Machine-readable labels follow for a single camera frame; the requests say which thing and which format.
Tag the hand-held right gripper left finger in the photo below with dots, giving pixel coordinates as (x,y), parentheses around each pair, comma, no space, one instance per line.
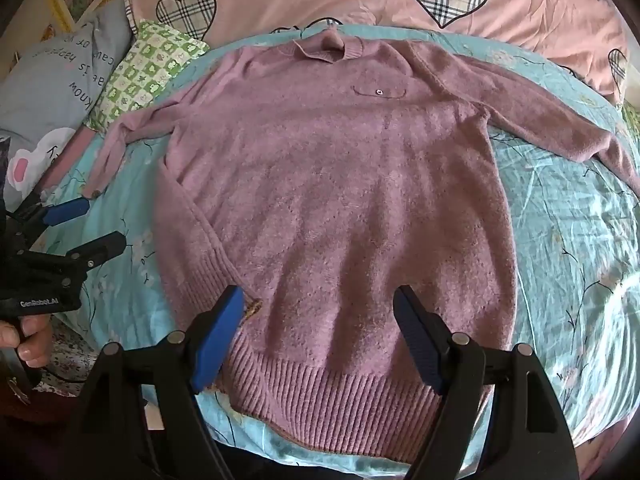
(219,342)

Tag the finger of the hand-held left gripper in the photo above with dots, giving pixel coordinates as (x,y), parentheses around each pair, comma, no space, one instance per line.
(102,247)
(65,211)

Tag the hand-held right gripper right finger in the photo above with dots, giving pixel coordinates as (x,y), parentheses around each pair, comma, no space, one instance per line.
(419,342)

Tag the mauve knitted sweater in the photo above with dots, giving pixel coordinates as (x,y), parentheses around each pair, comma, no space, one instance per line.
(325,185)

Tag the person's left hand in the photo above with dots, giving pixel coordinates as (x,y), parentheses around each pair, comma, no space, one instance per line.
(31,339)

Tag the small-flowered white cloth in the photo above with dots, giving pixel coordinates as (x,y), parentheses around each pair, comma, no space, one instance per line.
(65,357)

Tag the grey printed pillow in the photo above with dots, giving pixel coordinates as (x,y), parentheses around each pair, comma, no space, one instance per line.
(50,90)

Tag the teal floral bed sheet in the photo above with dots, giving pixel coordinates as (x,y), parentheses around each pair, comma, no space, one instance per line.
(560,260)

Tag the green checked pillow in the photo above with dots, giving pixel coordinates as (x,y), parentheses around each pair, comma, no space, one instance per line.
(150,65)

